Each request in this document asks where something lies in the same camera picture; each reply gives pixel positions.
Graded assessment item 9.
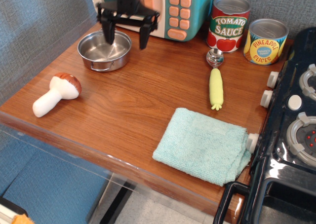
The black toy stove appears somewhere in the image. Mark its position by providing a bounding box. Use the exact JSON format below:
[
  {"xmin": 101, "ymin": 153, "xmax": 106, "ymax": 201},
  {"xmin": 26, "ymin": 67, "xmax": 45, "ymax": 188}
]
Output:
[{"xmin": 214, "ymin": 27, "xmax": 316, "ymax": 224}]

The plush mushroom toy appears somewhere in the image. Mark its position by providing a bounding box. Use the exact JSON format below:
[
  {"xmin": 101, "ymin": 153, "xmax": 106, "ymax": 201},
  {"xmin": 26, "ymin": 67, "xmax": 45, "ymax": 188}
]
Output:
[{"xmin": 32, "ymin": 73, "xmax": 82, "ymax": 117}]

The light blue folded cloth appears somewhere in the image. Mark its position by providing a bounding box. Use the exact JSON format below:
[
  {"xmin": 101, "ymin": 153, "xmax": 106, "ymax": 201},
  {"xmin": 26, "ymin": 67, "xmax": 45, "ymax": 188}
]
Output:
[{"xmin": 153, "ymin": 108, "xmax": 251, "ymax": 186}]

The black basket with orange item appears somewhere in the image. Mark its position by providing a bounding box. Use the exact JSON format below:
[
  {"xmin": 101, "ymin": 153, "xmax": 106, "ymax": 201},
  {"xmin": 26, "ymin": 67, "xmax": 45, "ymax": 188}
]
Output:
[{"xmin": 0, "ymin": 197, "xmax": 34, "ymax": 224}]

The scoop with yellow handle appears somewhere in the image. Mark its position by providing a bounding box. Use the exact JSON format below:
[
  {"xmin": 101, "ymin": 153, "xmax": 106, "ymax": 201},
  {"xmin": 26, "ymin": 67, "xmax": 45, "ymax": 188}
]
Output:
[{"xmin": 206, "ymin": 48, "xmax": 224, "ymax": 111}]

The tomato sauce can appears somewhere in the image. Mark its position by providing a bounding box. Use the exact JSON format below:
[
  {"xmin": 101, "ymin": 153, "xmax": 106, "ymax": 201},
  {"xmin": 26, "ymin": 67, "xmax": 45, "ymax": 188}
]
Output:
[{"xmin": 207, "ymin": 0, "xmax": 251, "ymax": 53}]

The small steel pot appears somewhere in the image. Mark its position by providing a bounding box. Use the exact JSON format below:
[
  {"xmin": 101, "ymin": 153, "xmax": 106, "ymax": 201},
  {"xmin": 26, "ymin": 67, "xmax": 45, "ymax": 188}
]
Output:
[{"xmin": 77, "ymin": 30, "xmax": 132, "ymax": 73}]

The toy microwave teal and cream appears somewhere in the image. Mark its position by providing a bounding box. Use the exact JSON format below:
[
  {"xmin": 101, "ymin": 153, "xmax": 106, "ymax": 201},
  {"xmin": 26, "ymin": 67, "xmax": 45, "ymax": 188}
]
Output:
[{"xmin": 93, "ymin": 0, "xmax": 213, "ymax": 41}]

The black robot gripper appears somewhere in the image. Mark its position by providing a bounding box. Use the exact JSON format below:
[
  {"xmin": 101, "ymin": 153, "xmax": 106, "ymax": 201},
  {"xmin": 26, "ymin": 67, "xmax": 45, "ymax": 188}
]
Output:
[{"xmin": 95, "ymin": 0, "xmax": 159, "ymax": 49}]

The pineapple slices can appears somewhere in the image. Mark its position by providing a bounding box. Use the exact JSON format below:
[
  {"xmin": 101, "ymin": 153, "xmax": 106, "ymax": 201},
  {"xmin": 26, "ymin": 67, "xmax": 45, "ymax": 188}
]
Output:
[{"xmin": 243, "ymin": 18, "xmax": 289, "ymax": 65}]

